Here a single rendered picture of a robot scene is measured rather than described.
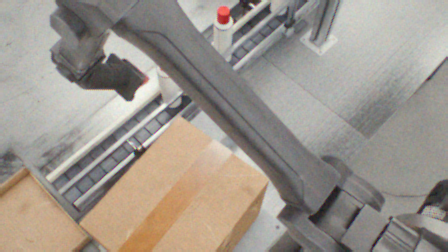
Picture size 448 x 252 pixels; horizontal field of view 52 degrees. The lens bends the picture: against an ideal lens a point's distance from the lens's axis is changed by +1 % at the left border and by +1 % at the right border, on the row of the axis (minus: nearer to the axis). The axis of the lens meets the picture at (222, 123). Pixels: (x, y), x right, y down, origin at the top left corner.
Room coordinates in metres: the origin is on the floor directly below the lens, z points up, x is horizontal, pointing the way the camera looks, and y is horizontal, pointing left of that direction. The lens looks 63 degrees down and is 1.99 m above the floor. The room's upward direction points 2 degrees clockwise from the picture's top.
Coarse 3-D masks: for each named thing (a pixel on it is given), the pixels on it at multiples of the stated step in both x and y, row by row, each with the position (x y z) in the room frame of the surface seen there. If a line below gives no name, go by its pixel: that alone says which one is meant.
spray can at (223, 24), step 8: (224, 8) 0.79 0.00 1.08; (224, 16) 0.76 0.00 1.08; (216, 24) 0.77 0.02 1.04; (224, 24) 0.76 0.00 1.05; (232, 24) 0.77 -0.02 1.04; (216, 32) 0.76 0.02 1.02; (224, 32) 0.75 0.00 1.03; (232, 32) 0.77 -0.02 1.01; (216, 40) 0.76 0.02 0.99; (224, 40) 0.75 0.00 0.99; (216, 48) 0.76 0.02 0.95; (224, 48) 0.75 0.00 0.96
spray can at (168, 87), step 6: (162, 72) 0.61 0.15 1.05; (162, 78) 0.60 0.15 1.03; (168, 78) 0.60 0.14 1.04; (162, 84) 0.61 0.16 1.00; (168, 84) 0.60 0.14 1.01; (174, 84) 0.61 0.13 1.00; (162, 90) 0.61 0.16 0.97; (168, 90) 0.60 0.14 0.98; (174, 90) 0.61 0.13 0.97; (162, 96) 0.62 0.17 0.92; (168, 96) 0.60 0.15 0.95; (174, 102) 0.60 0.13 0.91; (180, 102) 0.62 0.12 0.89
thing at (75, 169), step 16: (304, 0) 1.01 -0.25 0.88; (256, 16) 0.94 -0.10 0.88; (240, 32) 0.87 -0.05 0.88; (240, 48) 0.81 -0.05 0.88; (160, 96) 0.64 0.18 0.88; (144, 112) 0.59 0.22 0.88; (176, 112) 0.59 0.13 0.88; (128, 128) 0.54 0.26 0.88; (144, 128) 0.54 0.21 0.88; (160, 128) 0.55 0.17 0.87; (112, 144) 0.49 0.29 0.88; (128, 144) 0.49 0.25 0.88; (80, 160) 0.44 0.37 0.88; (112, 160) 0.44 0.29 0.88; (64, 176) 0.40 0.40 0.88; (96, 176) 0.40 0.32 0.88; (80, 192) 0.35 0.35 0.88
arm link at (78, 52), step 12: (60, 12) 0.31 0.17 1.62; (72, 12) 0.31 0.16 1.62; (60, 24) 0.31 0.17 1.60; (72, 24) 0.30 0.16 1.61; (84, 24) 0.31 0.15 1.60; (72, 36) 0.30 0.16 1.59; (84, 36) 0.30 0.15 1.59; (108, 36) 0.39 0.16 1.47; (60, 48) 0.46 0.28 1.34; (72, 48) 0.42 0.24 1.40; (84, 48) 0.39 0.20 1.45; (96, 48) 0.39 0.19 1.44; (60, 60) 0.47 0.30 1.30; (72, 60) 0.44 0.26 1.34; (84, 60) 0.42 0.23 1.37; (96, 60) 0.49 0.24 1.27; (72, 72) 0.46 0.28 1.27; (84, 72) 0.45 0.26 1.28
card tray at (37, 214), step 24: (24, 168) 0.42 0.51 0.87; (0, 192) 0.36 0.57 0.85; (24, 192) 0.37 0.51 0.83; (48, 192) 0.37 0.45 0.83; (0, 216) 0.30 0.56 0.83; (24, 216) 0.30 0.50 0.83; (48, 216) 0.30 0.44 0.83; (0, 240) 0.24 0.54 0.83; (24, 240) 0.24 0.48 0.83; (48, 240) 0.24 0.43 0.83; (72, 240) 0.24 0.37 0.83
